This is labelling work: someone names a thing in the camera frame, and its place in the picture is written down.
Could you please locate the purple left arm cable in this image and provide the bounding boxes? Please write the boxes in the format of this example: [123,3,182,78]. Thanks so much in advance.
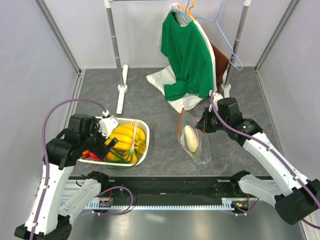
[28,97,111,240]

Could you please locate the blue white cable duct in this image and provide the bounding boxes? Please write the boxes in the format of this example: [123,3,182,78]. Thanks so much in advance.
[61,198,236,211]

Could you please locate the green toy scallion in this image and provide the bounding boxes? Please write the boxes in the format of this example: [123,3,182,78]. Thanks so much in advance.
[105,148,140,169]

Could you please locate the green T-shirt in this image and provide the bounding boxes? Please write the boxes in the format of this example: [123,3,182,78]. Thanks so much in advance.
[160,11,214,101]

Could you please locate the orange hanger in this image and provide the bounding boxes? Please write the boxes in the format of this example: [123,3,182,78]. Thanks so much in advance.
[185,0,196,21]

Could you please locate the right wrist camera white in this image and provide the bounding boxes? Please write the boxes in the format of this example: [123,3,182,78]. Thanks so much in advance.
[209,90,224,111]

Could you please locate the clear zip top bag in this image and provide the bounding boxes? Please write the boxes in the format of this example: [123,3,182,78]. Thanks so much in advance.
[176,108,212,165]

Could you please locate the white plastic food basket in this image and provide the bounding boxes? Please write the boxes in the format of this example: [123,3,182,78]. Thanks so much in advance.
[79,118,150,168]

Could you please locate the clothes rack left pole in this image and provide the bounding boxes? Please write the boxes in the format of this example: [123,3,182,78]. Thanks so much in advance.
[104,0,129,115]

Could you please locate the clothes rack right pole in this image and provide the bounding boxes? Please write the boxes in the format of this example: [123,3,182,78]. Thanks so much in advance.
[220,0,251,98]

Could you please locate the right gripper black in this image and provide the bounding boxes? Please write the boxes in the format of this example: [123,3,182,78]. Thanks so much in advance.
[195,107,230,133]

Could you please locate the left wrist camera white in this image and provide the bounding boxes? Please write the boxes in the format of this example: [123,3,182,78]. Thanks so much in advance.
[98,110,120,138]

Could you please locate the white cloth garment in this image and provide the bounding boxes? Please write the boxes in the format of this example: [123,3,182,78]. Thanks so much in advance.
[146,65,203,113]

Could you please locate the yellow toy banana bunch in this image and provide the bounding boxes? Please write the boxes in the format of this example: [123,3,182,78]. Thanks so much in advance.
[108,124,147,158]

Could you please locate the red toy apple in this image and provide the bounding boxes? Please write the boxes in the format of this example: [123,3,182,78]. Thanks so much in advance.
[89,152,100,161]

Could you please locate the brown cloth garment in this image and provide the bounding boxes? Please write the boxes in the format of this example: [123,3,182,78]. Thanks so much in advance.
[210,42,229,93]

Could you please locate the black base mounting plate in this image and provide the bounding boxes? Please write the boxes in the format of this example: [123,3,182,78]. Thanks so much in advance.
[67,176,270,206]

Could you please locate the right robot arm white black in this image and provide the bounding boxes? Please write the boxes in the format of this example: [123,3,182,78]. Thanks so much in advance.
[195,93,320,225]

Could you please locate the white toy radish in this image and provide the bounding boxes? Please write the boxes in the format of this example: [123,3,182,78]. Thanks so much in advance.
[183,125,200,153]

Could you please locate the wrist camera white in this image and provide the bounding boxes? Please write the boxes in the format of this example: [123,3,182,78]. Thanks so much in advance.
[98,110,120,138]
[209,90,224,111]

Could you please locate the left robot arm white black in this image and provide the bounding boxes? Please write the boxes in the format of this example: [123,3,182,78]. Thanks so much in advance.
[14,114,120,240]

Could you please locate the clothes rack pole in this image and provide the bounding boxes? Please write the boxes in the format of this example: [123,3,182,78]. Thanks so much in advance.
[220,0,251,98]
[104,0,129,115]

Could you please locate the blue wire hanger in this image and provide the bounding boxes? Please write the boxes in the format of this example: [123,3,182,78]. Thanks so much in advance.
[195,0,244,71]

